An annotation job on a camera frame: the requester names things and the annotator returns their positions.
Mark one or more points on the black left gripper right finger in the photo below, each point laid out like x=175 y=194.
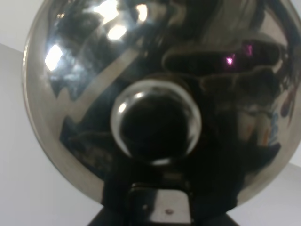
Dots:
x=211 y=212

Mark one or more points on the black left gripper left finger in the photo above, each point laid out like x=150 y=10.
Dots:
x=108 y=216

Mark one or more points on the stainless steel teapot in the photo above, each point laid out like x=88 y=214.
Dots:
x=201 y=96

